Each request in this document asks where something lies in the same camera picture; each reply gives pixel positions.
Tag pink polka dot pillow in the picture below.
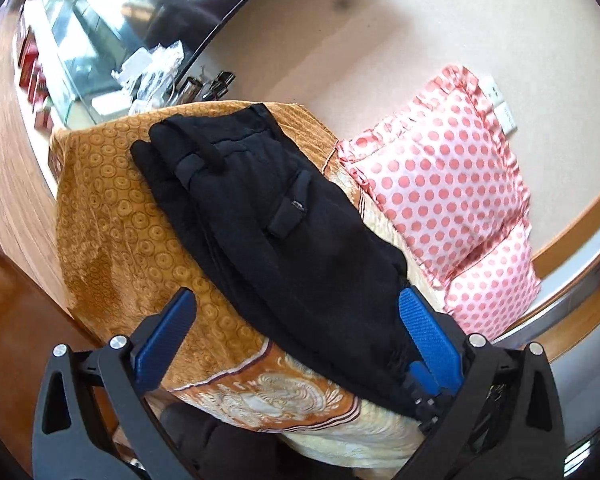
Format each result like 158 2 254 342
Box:
335 65 531 286
442 220 542 341

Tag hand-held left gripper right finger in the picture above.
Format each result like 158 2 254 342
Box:
397 286 568 480

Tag white plastic packaging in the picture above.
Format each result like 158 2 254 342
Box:
112 42 186 111

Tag black pants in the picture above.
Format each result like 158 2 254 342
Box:
130 102 431 418

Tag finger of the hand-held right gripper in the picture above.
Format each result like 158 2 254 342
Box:
402 360 448 436

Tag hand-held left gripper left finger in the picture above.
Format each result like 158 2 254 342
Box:
32 287 198 480

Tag yellow orange patterned blanket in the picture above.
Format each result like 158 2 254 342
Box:
50 100 448 471

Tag dark cloth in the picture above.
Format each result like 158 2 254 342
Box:
157 402 301 480

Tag black flat screen television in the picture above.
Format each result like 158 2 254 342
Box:
45 0 301 126

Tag wooden television cabinet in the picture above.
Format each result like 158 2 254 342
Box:
0 0 76 311

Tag white wall socket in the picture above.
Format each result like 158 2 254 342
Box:
494 104 519 135
480 76 504 107

